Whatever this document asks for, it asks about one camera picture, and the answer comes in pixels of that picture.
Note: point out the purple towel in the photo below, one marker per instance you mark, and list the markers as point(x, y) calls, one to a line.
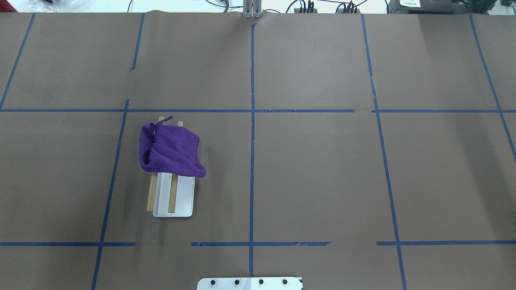
point(169, 149)

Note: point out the white wooden towel rack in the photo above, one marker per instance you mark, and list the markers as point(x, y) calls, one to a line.
point(171, 195)

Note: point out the brown paper table cover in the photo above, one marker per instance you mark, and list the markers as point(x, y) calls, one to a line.
point(357, 152)

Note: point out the black power strip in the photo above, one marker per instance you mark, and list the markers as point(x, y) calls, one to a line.
point(305, 7)
point(347, 8)

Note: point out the black computer box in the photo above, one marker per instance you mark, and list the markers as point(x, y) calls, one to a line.
point(439, 7)

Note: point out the grey aluminium frame post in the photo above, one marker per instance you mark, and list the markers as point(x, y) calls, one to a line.
point(252, 9)

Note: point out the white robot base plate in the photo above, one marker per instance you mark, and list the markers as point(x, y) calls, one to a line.
point(251, 283)

